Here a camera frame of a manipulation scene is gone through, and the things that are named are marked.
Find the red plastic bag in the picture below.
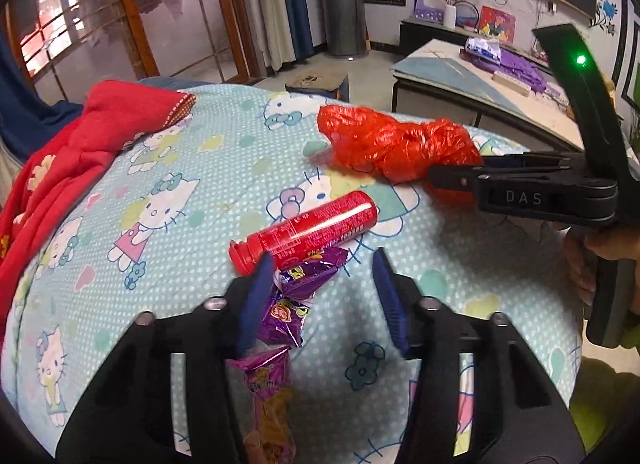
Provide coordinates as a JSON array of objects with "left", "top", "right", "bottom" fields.
[{"left": 317, "top": 105, "right": 485, "bottom": 183}]

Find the white curtain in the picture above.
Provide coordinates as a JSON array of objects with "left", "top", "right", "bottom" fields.
[{"left": 249, "top": 0, "right": 297, "bottom": 71}]

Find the purple cloth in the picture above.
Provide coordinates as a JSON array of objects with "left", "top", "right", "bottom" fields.
[{"left": 461, "top": 47, "right": 572, "bottom": 106}]

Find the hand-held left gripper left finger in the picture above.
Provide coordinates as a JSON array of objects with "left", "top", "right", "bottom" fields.
[{"left": 56, "top": 253, "right": 276, "bottom": 464}]

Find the person's right hand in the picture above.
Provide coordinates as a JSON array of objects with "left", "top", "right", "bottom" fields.
[{"left": 564, "top": 225, "right": 640, "bottom": 303}]

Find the white vase with red flowers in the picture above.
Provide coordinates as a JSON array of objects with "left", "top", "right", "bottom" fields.
[{"left": 433, "top": 0, "right": 475, "bottom": 30}]

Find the red blanket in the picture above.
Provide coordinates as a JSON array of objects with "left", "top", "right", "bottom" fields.
[{"left": 0, "top": 80, "right": 197, "bottom": 326}]

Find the tissue pack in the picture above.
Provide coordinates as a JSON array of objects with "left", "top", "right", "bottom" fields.
[{"left": 464, "top": 36, "right": 503, "bottom": 63}]

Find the wooden framed glass door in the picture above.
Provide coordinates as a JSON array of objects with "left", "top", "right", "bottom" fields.
[{"left": 4, "top": 0, "right": 252, "bottom": 106}]

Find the light blue cartoon printed blanket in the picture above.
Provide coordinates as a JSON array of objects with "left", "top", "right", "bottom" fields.
[{"left": 0, "top": 84, "right": 587, "bottom": 464}]

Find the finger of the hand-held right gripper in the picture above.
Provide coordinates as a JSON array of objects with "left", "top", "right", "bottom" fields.
[
  {"left": 482, "top": 153, "right": 586, "bottom": 170},
  {"left": 427, "top": 164, "right": 483, "bottom": 205}
]

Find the red plastic tube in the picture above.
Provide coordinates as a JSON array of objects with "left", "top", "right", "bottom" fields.
[{"left": 229, "top": 191, "right": 377, "bottom": 276}]

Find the blue square stool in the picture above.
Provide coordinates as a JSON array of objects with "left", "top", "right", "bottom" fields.
[{"left": 284, "top": 71, "right": 350, "bottom": 105}]

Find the colourful painting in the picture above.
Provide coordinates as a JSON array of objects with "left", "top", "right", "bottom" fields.
[{"left": 477, "top": 5, "right": 517, "bottom": 40}]

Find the black ring ornament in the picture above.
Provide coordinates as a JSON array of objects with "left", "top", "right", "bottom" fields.
[{"left": 455, "top": 0, "right": 482, "bottom": 28}]

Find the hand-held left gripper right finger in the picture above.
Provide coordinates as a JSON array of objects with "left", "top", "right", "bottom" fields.
[{"left": 372, "top": 247, "right": 586, "bottom": 464}]

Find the purple snack wrapper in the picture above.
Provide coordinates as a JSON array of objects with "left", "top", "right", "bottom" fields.
[
  {"left": 272, "top": 246, "right": 350, "bottom": 298},
  {"left": 257, "top": 293, "right": 314, "bottom": 348}
]

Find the dark blue cloth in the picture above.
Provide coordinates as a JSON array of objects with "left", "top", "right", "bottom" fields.
[{"left": 0, "top": 34, "right": 87, "bottom": 166}]

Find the coffee table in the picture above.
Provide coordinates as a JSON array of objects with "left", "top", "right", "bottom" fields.
[{"left": 391, "top": 38, "right": 587, "bottom": 151}]

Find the orange and purple snack packet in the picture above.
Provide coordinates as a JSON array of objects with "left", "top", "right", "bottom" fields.
[{"left": 226, "top": 345, "right": 297, "bottom": 464}]

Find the purple box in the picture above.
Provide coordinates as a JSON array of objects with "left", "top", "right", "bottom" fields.
[{"left": 413, "top": 0, "right": 446, "bottom": 22}]

